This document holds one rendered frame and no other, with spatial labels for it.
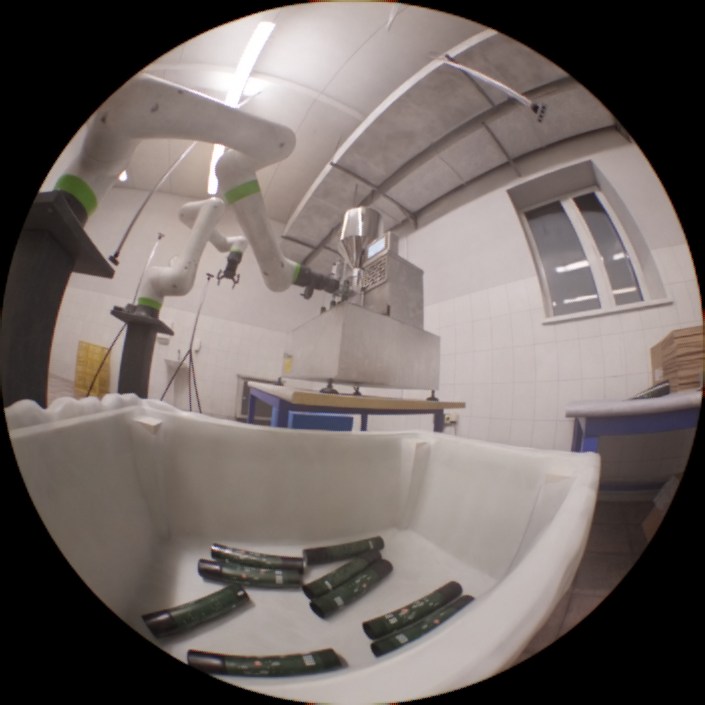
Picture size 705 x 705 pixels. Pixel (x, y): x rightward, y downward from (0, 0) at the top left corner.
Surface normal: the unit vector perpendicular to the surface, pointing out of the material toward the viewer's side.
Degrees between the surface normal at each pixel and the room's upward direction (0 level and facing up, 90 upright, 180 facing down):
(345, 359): 90
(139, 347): 90
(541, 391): 90
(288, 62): 180
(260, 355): 90
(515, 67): 177
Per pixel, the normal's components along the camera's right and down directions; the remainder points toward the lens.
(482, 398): -0.83, -0.18
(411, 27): -0.10, 0.98
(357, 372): 0.55, -0.10
